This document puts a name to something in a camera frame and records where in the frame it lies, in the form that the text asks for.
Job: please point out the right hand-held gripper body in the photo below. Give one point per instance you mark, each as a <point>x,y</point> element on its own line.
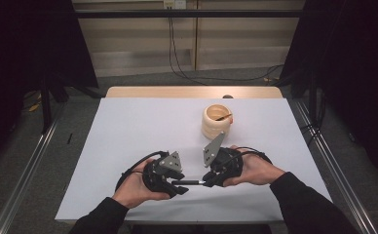
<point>227,165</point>

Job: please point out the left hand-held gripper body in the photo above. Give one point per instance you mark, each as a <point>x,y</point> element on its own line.
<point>154,177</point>

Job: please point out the black makeup brush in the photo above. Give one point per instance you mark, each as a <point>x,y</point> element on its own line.
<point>187,182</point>

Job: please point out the cream ribbed cup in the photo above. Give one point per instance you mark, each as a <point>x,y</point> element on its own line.
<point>211,128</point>

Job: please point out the thin black orange-tipped brush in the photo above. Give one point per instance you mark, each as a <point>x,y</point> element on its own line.
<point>223,117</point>

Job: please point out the person's left hand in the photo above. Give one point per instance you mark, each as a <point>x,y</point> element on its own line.
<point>132,188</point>

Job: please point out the person's right hand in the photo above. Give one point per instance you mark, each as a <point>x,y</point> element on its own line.
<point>258,170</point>

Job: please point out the white table mat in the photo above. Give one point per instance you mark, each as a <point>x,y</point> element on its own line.
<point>128,123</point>

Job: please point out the wooden table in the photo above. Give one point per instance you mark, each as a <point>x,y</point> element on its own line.
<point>177,92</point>

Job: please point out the yellow floor tape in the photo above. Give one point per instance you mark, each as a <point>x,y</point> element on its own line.
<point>34,107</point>

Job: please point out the black curtain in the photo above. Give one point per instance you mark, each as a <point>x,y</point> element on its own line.
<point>31,48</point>
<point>356,65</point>

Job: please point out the black stand post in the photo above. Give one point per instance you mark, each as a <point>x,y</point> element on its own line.
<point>312,97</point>
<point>46,104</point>

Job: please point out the aluminium floor rail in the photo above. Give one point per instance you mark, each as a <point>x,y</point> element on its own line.
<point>339,162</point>
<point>24,175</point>

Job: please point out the black horizontal frame bar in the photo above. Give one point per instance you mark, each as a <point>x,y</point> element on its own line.
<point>177,13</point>

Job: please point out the white wall outlet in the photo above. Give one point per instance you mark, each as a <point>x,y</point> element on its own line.
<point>174,4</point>

